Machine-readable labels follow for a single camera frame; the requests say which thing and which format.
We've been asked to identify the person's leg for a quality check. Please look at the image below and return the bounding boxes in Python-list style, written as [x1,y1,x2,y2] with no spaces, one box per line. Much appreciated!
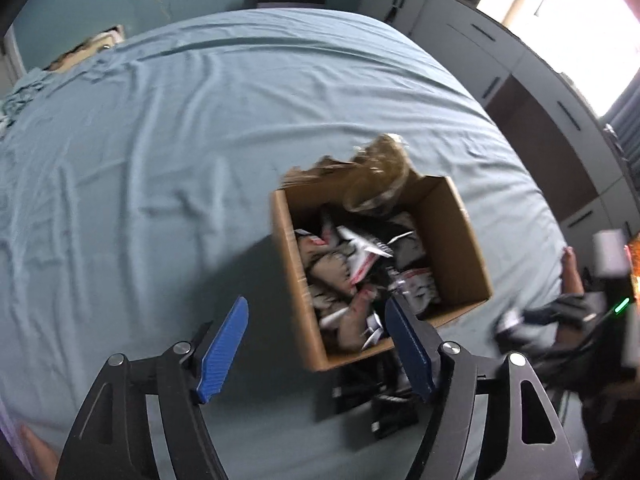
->
[19,424,60,480]

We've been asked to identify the brown bedside object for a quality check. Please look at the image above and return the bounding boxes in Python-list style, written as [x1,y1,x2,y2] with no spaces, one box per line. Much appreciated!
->
[44,24,127,72]

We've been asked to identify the pile of dark snack packets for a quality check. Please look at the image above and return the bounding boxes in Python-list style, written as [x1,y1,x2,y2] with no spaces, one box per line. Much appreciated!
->
[330,350,422,438]

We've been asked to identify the brown cardboard box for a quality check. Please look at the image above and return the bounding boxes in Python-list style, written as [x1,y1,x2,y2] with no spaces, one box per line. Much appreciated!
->
[270,132,494,372]

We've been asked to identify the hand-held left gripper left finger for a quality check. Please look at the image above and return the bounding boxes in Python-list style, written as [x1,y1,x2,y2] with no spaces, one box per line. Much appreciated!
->
[55,296,249,480]

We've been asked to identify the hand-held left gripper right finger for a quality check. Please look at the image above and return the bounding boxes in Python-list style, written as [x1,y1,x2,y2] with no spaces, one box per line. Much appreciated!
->
[384,296,581,480]

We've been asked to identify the window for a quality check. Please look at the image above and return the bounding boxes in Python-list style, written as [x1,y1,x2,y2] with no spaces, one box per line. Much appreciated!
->
[475,0,640,118]

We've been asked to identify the black white snack packet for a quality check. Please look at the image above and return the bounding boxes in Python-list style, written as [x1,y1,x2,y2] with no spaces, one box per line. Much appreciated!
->
[494,309,553,357]

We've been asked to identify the heap of boxed snack packets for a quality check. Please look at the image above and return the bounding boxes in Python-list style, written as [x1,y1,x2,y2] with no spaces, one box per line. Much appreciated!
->
[294,204,443,353]

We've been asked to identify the white cabinet unit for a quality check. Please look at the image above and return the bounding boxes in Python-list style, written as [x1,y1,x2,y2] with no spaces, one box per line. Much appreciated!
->
[357,0,640,251]

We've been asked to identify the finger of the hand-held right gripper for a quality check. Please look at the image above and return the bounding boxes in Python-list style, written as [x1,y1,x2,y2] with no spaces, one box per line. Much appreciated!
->
[522,293,602,330]

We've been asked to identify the person's right hand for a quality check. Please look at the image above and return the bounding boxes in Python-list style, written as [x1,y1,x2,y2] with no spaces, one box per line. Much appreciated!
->
[561,246,586,295]

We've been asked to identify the white door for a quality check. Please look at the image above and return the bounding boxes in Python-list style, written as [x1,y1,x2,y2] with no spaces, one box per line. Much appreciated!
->
[1,27,26,81]

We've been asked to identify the bed with blue sheet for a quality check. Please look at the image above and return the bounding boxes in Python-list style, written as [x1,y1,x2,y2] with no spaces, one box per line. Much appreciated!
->
[0,7,591,480]

